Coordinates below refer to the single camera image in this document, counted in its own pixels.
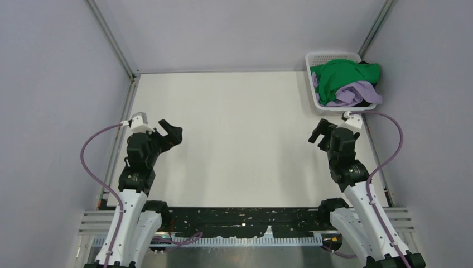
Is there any green t shirt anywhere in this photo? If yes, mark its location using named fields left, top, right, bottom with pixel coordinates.
left=309, top=59, right=382, bottom=107

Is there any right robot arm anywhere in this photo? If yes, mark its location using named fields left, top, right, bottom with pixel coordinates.
left=308, top=116, right=426, bottom=267

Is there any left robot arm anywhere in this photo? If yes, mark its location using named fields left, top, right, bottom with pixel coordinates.
left=80, top=116, right=183, bottom=267

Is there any black t shirt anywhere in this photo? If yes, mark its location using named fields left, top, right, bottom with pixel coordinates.
left=355, top=61, right=381, bottom=107

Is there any lavender t shirt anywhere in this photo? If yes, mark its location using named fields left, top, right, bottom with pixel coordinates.
left=311, top=71, right=383, bottom=107

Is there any white laundry basket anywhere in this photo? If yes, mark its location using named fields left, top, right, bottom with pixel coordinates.
left=305, top=51, right=377, bottom=116

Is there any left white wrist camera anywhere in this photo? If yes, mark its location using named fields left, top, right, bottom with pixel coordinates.
left=128, top=112, right=155, bottom=133

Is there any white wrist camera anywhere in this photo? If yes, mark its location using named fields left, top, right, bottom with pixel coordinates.
left=128, top=112, right=155, bottom=133
left=340, top=111, right=363, bottom=132

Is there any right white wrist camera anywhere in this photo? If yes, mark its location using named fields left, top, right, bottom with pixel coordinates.
left=340, top=111, right=363, bottom=132

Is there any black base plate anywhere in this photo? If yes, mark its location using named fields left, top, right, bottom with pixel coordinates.
left=158, top=207, right=336, bottom=238

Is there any slotted cable duct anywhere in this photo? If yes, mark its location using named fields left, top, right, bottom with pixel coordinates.
left=90, top=236, right=324, bottom=248

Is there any left corner frame post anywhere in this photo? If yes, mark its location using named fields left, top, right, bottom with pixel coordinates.
left=85, top=0, right=140, bottom=80

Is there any corner frame post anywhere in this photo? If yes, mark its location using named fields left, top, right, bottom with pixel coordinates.
left=358, top=0, right=398, bottom=58
left=85, top=0, right=140, bottom=80

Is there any right corner frame post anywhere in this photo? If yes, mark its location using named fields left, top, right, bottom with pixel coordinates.
left=358, top=0, right=398, bottom=58

